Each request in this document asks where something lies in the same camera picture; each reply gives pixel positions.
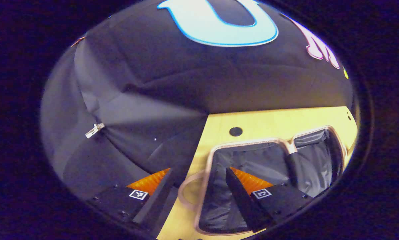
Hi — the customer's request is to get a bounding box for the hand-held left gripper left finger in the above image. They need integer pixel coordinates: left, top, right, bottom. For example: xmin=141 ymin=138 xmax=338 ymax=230
xmin=86 ymin=168 xmax=174 ymax=230

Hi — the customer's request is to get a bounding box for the black backdrop cloth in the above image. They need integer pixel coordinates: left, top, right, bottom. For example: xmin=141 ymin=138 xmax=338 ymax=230
xmin=41 ymin=0 xmax=355 ymax=204

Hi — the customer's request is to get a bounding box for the pink suitcase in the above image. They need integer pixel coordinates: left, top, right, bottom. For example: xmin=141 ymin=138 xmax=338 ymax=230
xmin=178 ymin=126 xmax=349 ymax=236

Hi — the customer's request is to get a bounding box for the white clip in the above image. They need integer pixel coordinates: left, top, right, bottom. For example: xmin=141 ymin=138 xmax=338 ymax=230
xmin=85 ymin=123 xmax=105 ymax=139

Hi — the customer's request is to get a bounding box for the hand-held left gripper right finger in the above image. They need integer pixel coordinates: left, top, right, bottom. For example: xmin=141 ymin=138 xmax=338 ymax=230
xmin=225 ymin=167 xmax=315 ymax=233

